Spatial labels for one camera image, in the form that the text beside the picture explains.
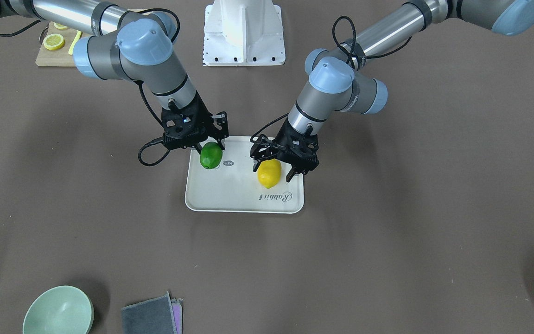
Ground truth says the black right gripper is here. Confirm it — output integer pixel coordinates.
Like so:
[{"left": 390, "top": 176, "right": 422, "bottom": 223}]
[{"left": 161, "top": 93, "right": 229, "bottom": 155}]

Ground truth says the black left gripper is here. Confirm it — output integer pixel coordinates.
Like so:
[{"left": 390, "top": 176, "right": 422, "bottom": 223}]
[{"left": 250, "top": 120, "right": 319, "bottom": 183}]

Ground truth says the yellow lemon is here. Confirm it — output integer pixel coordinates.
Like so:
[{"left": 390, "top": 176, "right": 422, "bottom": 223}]
[{"left": 256, "top": 159, "right": 282, "bottom": 189}]

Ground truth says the green lime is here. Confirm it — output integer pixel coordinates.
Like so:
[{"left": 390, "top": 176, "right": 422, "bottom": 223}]
[{"left": 199, "top": 141, "right": 223, "bottom": 169}]

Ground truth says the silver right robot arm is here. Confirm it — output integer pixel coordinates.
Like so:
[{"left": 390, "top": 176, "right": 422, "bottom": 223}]
[{"left": 0, "top": 0, "right": 229, "bottom": 151}]

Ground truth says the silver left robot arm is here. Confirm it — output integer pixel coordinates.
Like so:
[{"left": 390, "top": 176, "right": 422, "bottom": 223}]
[{"left": 250, "top": 0, "right": 534, "bottom": 182}]

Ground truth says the white rabbit tray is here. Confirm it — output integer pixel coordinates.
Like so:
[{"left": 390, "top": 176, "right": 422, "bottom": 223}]
[{"left": 184, "top": 135, "right": 305, "bottom": 214}]

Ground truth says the yellow plastic knife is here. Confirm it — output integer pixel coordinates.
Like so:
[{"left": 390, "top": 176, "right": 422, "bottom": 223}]
[{"left": 68, "top": 31, "right": 83, "bottom": 55}]

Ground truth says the purple cloth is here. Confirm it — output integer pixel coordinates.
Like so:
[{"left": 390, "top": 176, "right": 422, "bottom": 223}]
[{"left": 171, "top": 299, "right": 184, "bottom": 334}]

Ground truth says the wooden cutting board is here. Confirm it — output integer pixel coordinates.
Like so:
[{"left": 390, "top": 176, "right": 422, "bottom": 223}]
[{"left": 35, "top": 22, "right": 91, "bottom": 67}]

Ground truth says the lemon slice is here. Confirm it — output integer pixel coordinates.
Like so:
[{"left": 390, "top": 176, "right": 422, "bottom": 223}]
[
  {"left": 42, "top": 33, "right": 65, "bottom": 51},
  {"left": 53, "top": 22, "right": 68, "bottom": 30}
]

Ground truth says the grey folded cloth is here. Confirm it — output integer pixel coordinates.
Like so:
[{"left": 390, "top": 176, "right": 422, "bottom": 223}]
[{"left": 121, "top": 293, "right": 176, "bottom": 334}]

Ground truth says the mint green bowl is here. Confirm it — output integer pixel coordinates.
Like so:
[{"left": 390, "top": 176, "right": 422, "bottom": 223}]
[{"left": 22, "top": 285, "right": 95, "bottom": 334}]

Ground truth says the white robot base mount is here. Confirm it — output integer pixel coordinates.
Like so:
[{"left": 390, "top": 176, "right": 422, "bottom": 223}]
[{"left": 202, "top": 0, "right": 286, "bottom": 66}]

